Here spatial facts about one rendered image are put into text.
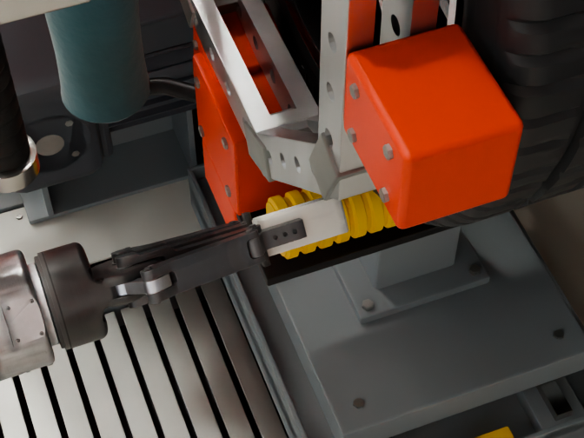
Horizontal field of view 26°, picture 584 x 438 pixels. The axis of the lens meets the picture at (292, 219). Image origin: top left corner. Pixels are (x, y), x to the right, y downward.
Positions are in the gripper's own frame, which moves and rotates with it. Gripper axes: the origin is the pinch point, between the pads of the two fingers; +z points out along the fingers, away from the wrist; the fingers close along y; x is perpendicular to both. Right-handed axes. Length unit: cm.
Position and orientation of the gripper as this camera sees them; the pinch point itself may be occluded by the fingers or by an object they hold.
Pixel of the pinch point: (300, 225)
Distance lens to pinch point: 97.9
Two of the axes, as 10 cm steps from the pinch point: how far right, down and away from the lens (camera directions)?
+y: 2.5, 1.0, -9.6
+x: -2.5, -9.5, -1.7
